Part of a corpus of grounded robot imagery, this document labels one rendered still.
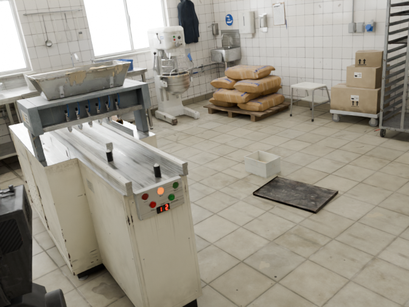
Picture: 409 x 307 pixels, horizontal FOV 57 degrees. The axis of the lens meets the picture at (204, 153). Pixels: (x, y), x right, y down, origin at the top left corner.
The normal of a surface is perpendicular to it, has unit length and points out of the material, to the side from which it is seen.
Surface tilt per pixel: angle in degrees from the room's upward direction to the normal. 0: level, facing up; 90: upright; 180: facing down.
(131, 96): 90
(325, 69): 90
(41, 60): 90
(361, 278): 0
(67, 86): 115
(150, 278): 90
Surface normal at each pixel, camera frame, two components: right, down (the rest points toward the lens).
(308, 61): -0.76, 0.30
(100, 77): 0.55, 0.61
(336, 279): -0.11, -0.93
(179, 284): 0.56, 0.24
